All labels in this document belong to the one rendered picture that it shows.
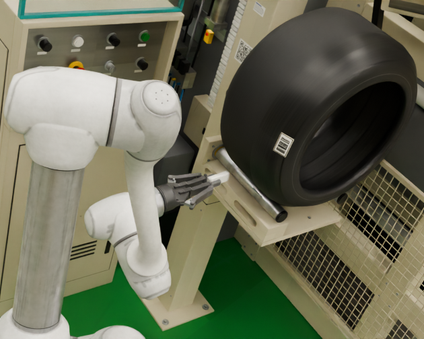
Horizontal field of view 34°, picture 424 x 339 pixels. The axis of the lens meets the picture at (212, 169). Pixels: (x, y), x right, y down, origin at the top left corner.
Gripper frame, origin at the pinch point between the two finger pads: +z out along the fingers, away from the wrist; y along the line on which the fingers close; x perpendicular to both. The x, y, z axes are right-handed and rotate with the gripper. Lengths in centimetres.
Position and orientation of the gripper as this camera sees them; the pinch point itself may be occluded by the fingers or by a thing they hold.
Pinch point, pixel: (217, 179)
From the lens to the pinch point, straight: 198.0
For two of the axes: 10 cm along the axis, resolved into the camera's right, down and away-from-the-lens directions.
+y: -5.6, -6.1, 5.6
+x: -1.6, 7.4, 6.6
